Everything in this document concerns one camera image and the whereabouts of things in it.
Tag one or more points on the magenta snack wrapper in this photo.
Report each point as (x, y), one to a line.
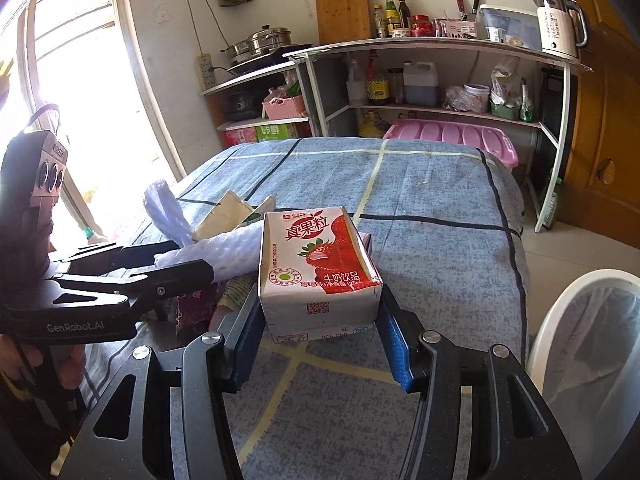
(199, 312)

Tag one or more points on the white trash bin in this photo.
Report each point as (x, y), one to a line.
(585, 363)

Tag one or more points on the crumpled beige paper carton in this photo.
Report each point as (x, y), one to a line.
(230, 214)

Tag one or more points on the wooden door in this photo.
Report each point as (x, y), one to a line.
(601, 185)

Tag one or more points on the pink plastic tub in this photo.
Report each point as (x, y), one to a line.
(488, 139)

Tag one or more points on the white metal shelf unit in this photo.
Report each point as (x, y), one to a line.
(493, 84)

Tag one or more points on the clear plastic storage box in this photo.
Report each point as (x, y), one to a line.
(510, 26)

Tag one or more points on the dark liquid jug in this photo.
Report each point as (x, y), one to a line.
(421, 83)

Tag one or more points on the soy sauce bottle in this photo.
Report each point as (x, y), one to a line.
(377, 84)

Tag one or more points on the pink green cardboard box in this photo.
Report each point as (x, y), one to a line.
(261, 133)

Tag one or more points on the white electric kettle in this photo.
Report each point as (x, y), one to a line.
(562, 26)

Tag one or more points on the strawberry milk carton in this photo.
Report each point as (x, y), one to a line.
(315, 279)

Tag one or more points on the power strip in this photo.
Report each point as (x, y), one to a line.
(205, 71)

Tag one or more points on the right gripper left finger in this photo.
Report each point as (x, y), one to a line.
(164, 410)

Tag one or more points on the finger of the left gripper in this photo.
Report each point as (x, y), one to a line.
(145, 282)
(107, 257)

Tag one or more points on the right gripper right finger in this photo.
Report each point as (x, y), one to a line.
(476, 408)

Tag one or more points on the red jar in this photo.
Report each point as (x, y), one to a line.
(422, 26)

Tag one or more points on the wooden cutting board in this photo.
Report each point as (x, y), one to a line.
(343, 20)

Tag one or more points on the steel steamer pot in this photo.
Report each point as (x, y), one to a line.
(264, 41)

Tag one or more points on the wooden side shelf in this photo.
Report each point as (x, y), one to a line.
(237, 101)

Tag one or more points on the white foam net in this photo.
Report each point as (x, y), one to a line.
(230, 254)
(166, 213)

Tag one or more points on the pink woven basket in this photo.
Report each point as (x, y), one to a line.
(289, 107)

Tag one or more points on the left hand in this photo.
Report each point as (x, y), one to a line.
(14, 360)

